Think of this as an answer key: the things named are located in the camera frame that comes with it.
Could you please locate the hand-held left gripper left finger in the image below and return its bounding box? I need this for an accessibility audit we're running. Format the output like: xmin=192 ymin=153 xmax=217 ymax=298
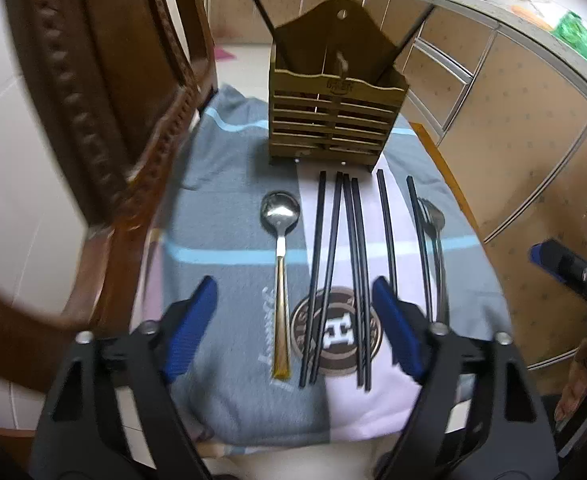
xmin=31 ymin=275 xmax=219 ymax=480

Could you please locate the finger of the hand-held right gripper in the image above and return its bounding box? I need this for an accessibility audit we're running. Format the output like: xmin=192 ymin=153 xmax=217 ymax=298
xmin=531 ymin=239 xmax=587 ymax=311

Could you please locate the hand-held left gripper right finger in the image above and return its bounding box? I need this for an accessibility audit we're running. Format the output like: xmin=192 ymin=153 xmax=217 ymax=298
xmin=371 ymin=276 xmax=559 ymax=480

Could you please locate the black chopstick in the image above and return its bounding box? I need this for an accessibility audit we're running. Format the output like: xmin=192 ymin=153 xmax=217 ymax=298
xmin=406 ymin=175 xmax=434 ymax=322
xmin=298 ymin=171 xmax=327 ymax=389
xmin=376 ymin=169 xmax=399 ymax=295
xmin=351 ymin=177 xmax=373 ymax=392
xmin=342 ymin=173 xmax=366 ymax=388
xmin=307 ymin=171 xmax=344 ymax=386
xmin=391 ymin=4 xmax=436 ymax=67
xmin=236 ymin=0 xmax=290 ymax=70

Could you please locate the metal fork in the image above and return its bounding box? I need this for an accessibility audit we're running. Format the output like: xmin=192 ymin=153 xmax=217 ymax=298
xmin=417 ymin=198 xmax=449 ymax=325

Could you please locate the gold-handled metal spoon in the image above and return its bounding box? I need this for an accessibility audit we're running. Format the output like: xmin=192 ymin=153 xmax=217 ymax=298
xmin=260 ymin=191 xmax=301 ymax=380

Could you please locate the wooden utensil holder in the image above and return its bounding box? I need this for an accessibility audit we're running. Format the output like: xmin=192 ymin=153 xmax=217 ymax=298
xmin=268 ymin=0 xmax=410 ymax=168

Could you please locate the grey and pink printed blanket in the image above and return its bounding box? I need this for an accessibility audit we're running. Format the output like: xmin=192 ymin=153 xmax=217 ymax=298
xmin=131 ymin=84 xmax=514 ymax=448

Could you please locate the wooden table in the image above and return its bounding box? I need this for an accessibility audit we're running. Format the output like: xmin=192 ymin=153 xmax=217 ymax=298
xmin=409 ymin=121 xmax=484 ymax=246

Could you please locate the green plastic bag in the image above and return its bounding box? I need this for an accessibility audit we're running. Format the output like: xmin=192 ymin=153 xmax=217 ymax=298
xmin=553 ymin=10 xmax=587 ymax=73

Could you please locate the orange cutting board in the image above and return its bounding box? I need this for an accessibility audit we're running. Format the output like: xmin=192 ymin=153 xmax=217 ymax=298
xmin=512 ymin=5 xmax=550 ymax=30

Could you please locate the white kitchen countertop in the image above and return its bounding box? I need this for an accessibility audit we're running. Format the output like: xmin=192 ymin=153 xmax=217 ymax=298
xmin=214 ymin=0 xmax=587 ymax=111

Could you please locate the carved wooden chair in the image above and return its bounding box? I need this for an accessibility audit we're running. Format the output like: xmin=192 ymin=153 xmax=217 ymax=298
xmin=0 ymin=0 xmax=219 ymax=396

